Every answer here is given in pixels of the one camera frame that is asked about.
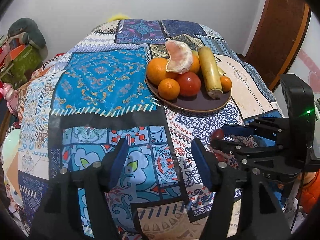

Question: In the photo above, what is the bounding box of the pink toy figure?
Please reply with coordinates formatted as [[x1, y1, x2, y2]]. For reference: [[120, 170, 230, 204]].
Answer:
[[1, 82, 19, 116]]

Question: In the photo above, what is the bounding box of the grey green plush toy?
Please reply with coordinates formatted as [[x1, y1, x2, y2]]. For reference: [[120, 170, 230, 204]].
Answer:
[[7, 17, 46, 49]]

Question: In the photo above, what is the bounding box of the blue patchwork bedspread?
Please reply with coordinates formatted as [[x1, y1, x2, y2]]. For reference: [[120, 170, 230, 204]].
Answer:
[[17, 19, 282, 239]]

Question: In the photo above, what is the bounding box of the dark purple plate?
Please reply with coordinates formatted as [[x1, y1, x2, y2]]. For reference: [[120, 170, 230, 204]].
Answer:
[[145, 75, 231, 113]]

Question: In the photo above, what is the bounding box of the brown wooden door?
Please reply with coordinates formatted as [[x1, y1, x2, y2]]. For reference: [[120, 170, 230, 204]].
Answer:
[[245, 0, 311, 91]]

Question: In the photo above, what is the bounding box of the large orange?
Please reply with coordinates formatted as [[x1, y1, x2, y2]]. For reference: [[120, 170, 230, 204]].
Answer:
[[146, 57, 178, 85], [189, 54, 200, 74]]

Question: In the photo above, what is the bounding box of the small mandarin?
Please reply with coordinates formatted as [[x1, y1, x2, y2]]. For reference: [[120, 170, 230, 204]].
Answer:
[[220, 76, 232, 93], [158, 78, 180, 100]]

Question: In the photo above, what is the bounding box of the red tomato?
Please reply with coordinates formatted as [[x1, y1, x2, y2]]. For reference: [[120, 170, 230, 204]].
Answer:
[[176, 72, 201, 97]]

